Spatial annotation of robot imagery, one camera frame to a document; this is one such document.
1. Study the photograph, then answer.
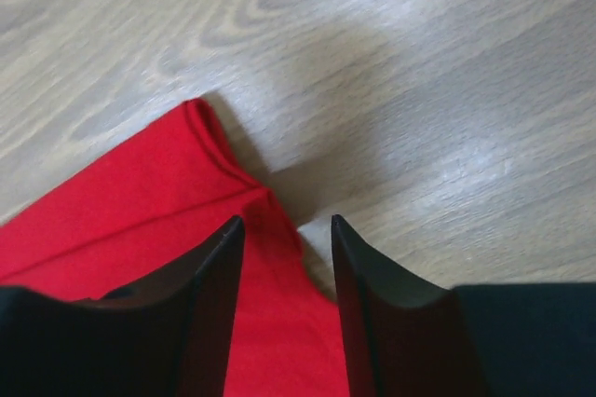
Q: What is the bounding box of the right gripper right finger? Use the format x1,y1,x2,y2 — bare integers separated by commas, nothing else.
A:
331,215,595,396

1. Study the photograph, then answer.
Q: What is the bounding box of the red t shirt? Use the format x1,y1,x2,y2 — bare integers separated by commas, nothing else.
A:
1,98,348,396

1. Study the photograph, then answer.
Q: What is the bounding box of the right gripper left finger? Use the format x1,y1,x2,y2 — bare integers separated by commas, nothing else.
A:
1,217,245,396

